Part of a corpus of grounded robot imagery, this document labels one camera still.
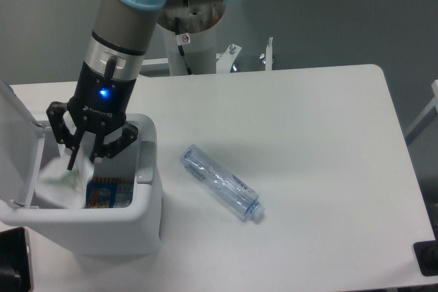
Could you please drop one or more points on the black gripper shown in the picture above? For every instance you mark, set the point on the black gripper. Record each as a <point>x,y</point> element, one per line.
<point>98,106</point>

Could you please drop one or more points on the white paper carton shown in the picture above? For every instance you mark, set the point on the white paper carton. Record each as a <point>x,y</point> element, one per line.
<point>56,187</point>

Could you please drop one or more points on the clear plastic bottle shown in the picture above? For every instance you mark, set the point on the clear plastic bottle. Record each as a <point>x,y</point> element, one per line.
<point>227,187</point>

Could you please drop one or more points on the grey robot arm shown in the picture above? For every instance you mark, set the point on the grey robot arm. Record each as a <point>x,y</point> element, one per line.
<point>120,39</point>

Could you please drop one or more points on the white trash can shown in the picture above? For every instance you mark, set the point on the white trash can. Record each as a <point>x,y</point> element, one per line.
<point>133,230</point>

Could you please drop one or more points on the colourful snack wrapper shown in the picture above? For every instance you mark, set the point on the colourful snack wrapper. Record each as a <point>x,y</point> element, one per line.
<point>108,193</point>

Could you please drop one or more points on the black device bottom left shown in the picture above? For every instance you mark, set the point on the black device bottom left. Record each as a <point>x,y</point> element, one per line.
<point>15,263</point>

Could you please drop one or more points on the black clamp bottom right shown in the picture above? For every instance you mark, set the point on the black clamp bottom right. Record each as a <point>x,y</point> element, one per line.
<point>426,254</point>

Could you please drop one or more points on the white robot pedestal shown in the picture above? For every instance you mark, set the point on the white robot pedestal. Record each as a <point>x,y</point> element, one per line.
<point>190,38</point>

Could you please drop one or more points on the white bracket middle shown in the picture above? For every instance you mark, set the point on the white bracket middle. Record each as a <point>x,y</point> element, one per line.
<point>226,62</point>

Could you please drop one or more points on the white bracket right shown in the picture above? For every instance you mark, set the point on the white bracket right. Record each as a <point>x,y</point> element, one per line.
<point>267,58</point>

